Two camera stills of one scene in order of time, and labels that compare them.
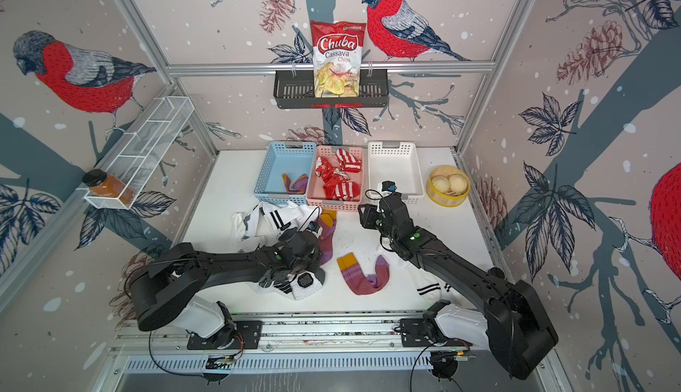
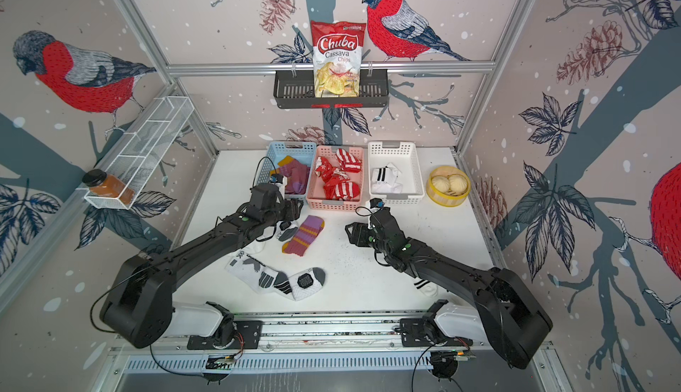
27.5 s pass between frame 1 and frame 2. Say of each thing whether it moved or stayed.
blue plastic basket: stayed
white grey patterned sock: stayed
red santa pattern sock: stayed
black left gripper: moved
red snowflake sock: stayed
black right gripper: moved
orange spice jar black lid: stayed
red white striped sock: stayed
